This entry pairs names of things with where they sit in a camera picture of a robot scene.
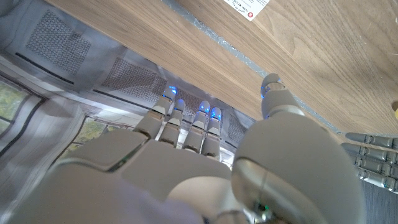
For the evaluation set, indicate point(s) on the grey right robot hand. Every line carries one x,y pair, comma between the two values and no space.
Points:
174,177

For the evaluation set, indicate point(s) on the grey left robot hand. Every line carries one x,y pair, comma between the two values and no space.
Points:
376,155

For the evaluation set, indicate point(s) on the wooden table board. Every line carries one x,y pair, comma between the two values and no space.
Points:
230,49

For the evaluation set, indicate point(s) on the printed window backdrop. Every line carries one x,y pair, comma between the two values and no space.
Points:
62,77

